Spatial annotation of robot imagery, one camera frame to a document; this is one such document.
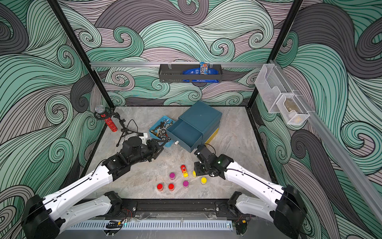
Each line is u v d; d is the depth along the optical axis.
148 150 0.64
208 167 0.58
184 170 0.85
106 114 0.85
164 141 0.72
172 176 0.82
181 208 0.76
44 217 0.38
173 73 0.95
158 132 1.03
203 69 0.90
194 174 0.81
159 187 0.78
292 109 0.65
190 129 0.82
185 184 0.80
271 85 0.78
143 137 0.72
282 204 0.39
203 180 0.81
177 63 0.94
